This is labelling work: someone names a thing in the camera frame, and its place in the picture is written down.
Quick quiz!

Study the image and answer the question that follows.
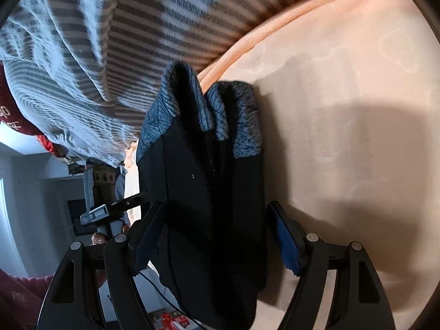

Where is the black pants grey waistband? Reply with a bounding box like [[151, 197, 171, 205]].
[[136, 61, 268, 329]]

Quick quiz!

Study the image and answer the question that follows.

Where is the peach bed sheet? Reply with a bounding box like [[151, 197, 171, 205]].
[[199, 0, 439, 329]]

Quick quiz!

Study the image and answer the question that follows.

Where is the red cloth item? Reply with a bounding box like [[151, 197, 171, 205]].
[[1, 64, 67, 159]]

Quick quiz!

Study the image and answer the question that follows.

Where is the red packaging on floor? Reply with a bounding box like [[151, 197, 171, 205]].
[[149, 311, 191, 330]]

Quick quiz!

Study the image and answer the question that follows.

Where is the grey white striped blanket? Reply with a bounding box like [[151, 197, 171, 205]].
[[1, 0, 301, 165]]

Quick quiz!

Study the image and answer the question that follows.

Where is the person hand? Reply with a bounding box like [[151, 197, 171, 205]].
[[91, 224, 130, 245]]

